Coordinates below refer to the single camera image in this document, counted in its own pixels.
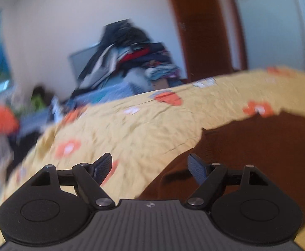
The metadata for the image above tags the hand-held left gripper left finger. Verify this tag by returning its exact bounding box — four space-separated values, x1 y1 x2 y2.
31 153 116 210

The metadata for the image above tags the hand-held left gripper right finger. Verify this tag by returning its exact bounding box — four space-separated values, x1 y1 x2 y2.
185 153 268 210

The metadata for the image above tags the brown knit sweater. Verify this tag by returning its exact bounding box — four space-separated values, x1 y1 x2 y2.
135 111 305 227

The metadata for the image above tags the pile of clothes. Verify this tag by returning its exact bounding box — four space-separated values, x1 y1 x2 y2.
71 19 182 98

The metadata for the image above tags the yellow printed bedsheet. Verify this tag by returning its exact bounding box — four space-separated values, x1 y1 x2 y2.
0 66 305 251

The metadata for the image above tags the blue quilted blanket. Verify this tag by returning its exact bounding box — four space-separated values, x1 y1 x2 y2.
19 83 148 134

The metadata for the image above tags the dark backpack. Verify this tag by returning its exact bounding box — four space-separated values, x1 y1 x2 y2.
32 85 54 111

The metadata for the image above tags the grey framed panel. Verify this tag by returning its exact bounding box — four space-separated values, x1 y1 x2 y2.
68 45 101 87

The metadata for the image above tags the orange plastic bag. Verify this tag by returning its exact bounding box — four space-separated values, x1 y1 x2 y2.
0 106 20 140

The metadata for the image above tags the brown wooden door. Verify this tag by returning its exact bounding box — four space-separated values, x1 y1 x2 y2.
162 0 249 83

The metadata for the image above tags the frosted glass wardrobe door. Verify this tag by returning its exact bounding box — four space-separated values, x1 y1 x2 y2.
230 0 305 78

